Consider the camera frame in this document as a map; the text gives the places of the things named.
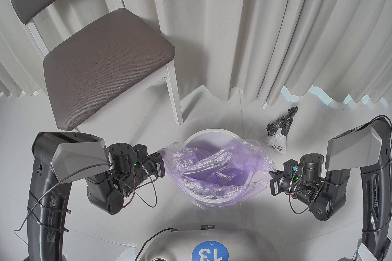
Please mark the white chair grey cushions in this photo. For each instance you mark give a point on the white chair grey cushions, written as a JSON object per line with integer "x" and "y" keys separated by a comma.
{"x": 107, "y": 54}

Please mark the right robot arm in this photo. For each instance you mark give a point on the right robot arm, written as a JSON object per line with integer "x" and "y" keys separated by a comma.
{"x": 352, "y": 149}

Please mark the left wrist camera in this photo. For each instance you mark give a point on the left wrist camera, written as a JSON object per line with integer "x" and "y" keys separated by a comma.
{"x": 141, "y": 151}

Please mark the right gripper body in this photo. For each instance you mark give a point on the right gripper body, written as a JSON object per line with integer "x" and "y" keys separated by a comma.
{"x": 283, "y": 185}

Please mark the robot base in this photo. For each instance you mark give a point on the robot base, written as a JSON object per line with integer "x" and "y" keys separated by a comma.
{"x": 245, "y": 244}

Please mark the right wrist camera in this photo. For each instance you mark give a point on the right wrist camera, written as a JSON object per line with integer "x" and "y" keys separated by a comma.
{"x": 289, "y": 166}

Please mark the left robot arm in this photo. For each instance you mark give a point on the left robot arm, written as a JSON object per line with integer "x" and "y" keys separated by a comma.
{"x": 76, "y": 155}

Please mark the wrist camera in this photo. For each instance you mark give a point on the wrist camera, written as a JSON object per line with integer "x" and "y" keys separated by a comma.
{"x": 141, "y": 151}
{"x": 289, "y": 166}

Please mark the black plastic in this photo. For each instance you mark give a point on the black plastic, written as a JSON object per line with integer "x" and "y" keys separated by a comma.
{"x": 288, "y": 123}

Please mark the white trash bin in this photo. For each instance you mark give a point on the white trash bin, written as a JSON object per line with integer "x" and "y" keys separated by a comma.
{"x": 211, "y": 133}

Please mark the purple plastic bag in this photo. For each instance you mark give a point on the purple plastic bag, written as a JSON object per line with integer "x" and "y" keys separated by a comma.
{"x": 214, "y": 168}

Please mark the clear printed wrapper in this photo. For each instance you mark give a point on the clear printed wrapper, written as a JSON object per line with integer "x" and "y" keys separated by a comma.
{"x": 277, "y": 145}

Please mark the white curtain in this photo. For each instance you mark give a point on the white curtain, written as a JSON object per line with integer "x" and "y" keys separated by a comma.
{"x": 321, "y": 24}
{"x": 199, "y": 24}

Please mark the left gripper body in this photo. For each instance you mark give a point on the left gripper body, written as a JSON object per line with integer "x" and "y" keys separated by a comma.
{"x": 150, "y": 169}

